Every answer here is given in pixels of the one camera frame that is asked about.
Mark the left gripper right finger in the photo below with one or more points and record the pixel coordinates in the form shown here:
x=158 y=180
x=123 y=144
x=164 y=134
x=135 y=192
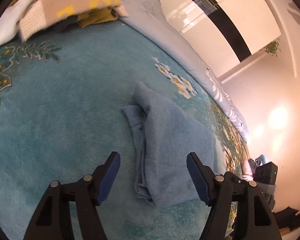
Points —
x=254 y=218

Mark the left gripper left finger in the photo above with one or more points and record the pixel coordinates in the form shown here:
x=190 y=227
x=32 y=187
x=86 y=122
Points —
x=51 y=218

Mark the blue sweater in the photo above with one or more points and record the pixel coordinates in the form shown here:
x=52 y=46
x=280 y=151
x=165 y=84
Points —
x=163 y=136

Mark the dark clothes pile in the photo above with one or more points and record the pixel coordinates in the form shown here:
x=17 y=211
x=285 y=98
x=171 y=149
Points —
x=288 y=218

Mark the grey blue folded garments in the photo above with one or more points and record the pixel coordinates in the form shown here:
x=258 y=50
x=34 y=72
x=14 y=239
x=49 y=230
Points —
x=259 y=161

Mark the pink folded garment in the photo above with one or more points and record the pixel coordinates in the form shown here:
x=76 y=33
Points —
x=247 y=172

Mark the teal floral bed blanket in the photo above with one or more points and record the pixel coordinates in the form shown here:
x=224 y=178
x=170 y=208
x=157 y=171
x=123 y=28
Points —
x=61 y=115

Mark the white black glossy wardrobe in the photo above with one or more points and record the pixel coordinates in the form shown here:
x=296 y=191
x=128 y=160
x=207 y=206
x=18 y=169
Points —
x=223 y=32

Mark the light blue floral duvet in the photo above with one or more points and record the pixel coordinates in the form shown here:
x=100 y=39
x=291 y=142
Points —
x=146 y=17

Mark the white fleece garment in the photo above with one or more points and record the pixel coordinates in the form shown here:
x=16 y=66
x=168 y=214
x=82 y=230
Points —
x=10 y=19

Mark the beige fuzzy sweater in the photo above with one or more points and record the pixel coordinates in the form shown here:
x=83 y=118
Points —
x=72 y=5

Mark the green plant wall decal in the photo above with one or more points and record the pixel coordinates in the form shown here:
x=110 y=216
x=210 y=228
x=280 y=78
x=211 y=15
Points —
x=272 y=48

